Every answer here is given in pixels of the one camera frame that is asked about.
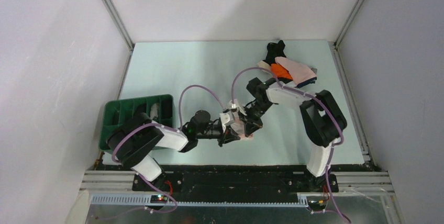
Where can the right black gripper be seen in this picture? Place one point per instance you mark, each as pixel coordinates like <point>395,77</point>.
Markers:
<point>251,127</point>

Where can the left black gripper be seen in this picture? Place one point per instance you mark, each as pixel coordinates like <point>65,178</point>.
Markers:
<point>229,135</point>

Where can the white pink-trimmed underwear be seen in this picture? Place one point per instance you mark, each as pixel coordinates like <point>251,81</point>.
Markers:
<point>239,128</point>

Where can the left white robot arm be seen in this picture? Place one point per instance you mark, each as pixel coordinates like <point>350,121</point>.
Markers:
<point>131,143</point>

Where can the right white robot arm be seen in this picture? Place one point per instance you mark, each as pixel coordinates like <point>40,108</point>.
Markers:
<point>323,120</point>

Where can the orange underwear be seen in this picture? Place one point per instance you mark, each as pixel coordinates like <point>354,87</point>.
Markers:
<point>280,71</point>

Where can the cream underwear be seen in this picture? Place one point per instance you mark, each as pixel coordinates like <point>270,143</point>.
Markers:
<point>264,65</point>

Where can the light pink underwear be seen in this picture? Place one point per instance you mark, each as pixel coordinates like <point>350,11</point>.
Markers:
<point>299,72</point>

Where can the black white striped underwear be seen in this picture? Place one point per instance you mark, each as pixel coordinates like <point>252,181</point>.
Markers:
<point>305,83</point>

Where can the rolled white underwear in tray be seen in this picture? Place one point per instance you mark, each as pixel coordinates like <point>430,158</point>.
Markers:
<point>154,111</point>

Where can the green divided storage tray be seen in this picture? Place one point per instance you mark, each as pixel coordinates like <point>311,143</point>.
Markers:
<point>119,112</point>

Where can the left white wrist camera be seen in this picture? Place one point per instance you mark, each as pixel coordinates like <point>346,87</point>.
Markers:
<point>227,119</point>

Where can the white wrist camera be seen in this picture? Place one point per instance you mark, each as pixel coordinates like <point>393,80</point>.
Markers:
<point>227,119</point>
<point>235,105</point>

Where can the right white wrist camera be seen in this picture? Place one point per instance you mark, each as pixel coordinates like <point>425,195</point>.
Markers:
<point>235,105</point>

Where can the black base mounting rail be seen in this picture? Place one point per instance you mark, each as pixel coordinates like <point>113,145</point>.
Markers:
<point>242,184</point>

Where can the right aluminium frame post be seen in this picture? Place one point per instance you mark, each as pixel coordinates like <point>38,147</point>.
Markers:
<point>348,23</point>

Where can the aluminium frame post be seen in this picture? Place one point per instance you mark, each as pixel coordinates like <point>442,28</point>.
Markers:
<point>119,23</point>
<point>348,23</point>

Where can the left aluminium frame post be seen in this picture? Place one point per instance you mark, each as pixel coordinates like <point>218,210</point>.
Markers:
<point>119,23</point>

